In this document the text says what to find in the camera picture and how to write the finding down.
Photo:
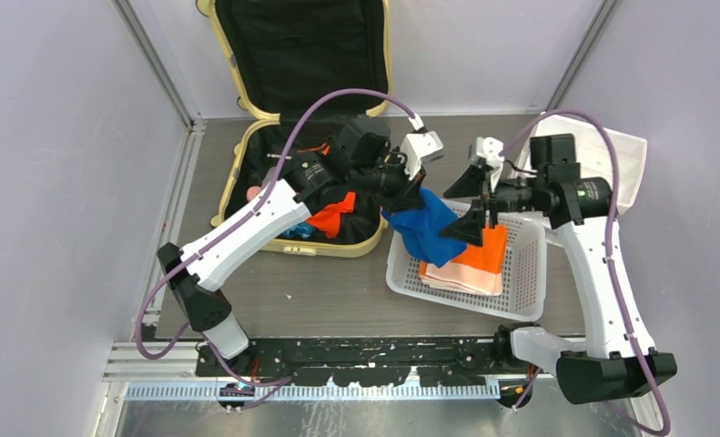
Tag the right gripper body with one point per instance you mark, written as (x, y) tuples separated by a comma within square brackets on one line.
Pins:
[(513, 195)]

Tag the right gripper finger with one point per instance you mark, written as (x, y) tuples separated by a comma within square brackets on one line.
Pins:
[(471, 184), (469, 227)]

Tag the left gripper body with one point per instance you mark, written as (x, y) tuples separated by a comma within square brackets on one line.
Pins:
[(396, 187)]

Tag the blue cloth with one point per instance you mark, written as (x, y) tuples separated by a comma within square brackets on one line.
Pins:
[(420, 230)]

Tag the orange and pink cloth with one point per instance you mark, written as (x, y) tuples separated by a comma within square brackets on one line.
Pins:
[(477, 271)]

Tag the white perforated plastic basket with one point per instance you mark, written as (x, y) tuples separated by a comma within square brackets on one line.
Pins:
[(524, 275)]

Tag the orange garment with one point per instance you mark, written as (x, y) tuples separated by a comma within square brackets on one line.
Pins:
[(341, 202)]

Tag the yellow hard-shell suitcase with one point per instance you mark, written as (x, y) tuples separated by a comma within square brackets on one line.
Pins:
[(299, 67)]

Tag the blue patterned garment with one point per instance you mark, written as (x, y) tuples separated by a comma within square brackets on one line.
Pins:
[(303, 230)]

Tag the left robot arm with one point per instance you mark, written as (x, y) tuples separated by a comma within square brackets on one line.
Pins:
[(359, 159)]

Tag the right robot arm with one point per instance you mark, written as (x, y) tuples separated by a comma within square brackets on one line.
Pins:
[(618, 358)]

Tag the white divided organizer tray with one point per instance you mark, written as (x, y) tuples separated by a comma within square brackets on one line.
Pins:
[(591, 152)]

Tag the clear bottle pink cap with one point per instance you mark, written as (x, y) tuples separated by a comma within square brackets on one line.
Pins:
[(260, 187)]

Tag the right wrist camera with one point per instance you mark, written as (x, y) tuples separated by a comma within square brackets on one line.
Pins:
[(487, 157)]

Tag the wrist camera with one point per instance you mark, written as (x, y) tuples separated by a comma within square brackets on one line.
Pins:
[(487, 157), (420, 148)]

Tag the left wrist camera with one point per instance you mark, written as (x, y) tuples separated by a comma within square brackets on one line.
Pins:
[(420, 148)]

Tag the slotted metal cable duct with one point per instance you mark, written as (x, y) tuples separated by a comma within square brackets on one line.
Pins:
[(236, 391)]

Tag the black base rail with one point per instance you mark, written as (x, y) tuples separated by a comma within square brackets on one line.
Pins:
[(366, 361)]

